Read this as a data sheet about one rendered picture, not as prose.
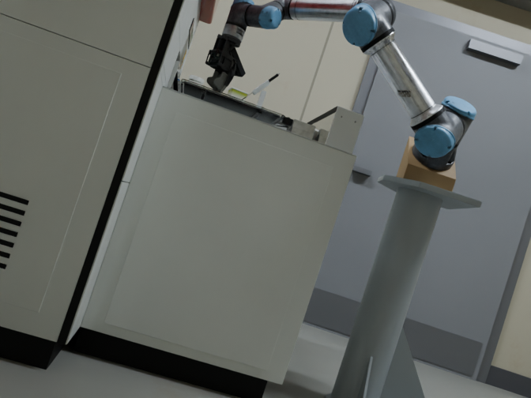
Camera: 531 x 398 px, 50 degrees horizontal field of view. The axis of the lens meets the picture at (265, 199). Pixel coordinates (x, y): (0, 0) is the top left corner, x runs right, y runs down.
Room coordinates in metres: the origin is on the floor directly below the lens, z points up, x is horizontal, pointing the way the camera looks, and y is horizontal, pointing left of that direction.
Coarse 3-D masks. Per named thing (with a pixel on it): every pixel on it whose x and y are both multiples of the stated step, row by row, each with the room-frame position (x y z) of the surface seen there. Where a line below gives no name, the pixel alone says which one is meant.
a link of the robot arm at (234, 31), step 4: (228, 24) 1.96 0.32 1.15; (232, 24) 1.96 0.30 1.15; (224, 28) 1.97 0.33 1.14; (228, 28) 1.96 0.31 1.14; (232, 28) 1.96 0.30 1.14; (236, 28) 1.96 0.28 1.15; (240, 28) 1.97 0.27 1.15; (224, 32) 1.97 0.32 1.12; (228, 32) 1.96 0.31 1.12; (232, 32) 1.96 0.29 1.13; (236, 32) 1.96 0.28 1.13; (240, 32) 1.97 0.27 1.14; (244, 32) 1.99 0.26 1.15; (232, 36) 1.96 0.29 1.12; (236, 36) 1.96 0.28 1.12; (240, 36) 1.97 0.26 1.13; (240, 40) 1.98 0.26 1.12
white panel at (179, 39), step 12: (180, 0) 1.45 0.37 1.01; (192, 0) 1.67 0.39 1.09; (180, 12) 1.45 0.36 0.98; (192, 12) 1.81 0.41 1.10; (168, 24) 1.45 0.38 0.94; (180, 24) 1.56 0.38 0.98; (168, 36) 1.45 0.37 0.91; (180, 36) 1.68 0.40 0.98; (168, 48) 1.47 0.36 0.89; (180, 48) 1.83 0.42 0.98; (156, 60) 1.45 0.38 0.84; (168, 60) 1.57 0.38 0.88; (180, 60) 1.99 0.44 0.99; (168, 72) 1.69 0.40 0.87; (180, 72) 2.20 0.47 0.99
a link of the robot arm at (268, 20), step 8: (248, 8) 1.94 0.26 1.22; (256, 8) 1.92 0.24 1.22; (264, 8) 1.90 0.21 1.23; (272, 8) 1.90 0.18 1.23; (280, 8) 1.96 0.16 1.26; (248, 16) 1.93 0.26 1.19; (256, 16) 1.92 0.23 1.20; (264, 16) 1.90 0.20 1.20; (272, 16) 1.89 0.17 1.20; (280, 16) 1.93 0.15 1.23; (248, 24) 1.96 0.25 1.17; (256, 24) 1.94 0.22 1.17; (264, 24) 1.92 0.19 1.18; (272, 24) 1.91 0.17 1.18
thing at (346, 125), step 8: (336, 112) 1.79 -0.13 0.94; (344, 112) 1.79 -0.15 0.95; (352, 112) 1.80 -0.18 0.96; (336, 120) 1.79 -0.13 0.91; (344, 120) 1.79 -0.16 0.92; (352, 120) 1.80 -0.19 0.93; (360, 120) 1.80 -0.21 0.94; (336, 128) 1.79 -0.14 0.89; (344, 128) 1.79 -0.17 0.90; (352, 128) 1.80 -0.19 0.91; (328, 136) 1.79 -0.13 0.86; (336, 136) 1.79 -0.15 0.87; (344, 136) 1.79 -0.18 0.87; (352, 136) 1.80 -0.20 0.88; (328, 144) 1.79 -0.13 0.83; (336, 144) 1.79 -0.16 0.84; (344, 144) 1.80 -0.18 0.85; (352, 144) 1.80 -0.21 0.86
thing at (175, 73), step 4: (176, 60) 1.82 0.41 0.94; (176, 64) 1.81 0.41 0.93; (176, 68) 1.82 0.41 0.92; (172, 72) 1.81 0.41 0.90; (176, 72) 1.83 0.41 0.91; (172, 76) 1.81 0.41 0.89; (176, 76) 1.94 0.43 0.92; (172, 80) 1.82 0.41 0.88; (176, 80) 2.01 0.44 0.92; (168, 84) 1.81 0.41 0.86; (172, 84) 1.85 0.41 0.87; (176, 84) 2.10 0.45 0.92; (172, 88) 1.91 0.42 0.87; (176, 88) 2.18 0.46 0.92
